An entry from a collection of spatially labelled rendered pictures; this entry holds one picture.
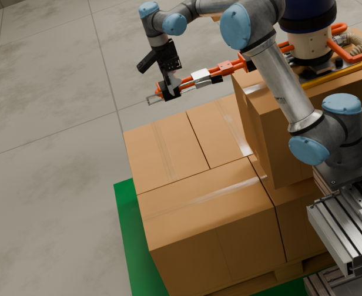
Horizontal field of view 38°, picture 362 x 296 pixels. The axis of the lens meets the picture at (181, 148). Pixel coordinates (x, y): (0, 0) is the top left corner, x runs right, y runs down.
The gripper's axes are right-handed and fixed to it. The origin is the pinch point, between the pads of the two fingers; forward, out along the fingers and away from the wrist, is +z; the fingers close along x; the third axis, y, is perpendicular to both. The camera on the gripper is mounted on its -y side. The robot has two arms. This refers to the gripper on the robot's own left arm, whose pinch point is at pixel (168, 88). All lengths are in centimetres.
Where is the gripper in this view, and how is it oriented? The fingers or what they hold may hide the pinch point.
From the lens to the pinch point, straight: 207.6
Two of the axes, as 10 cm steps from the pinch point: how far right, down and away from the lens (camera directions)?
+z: 2.6, 7.6, 6.0
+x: -2.3, -5.5, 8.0
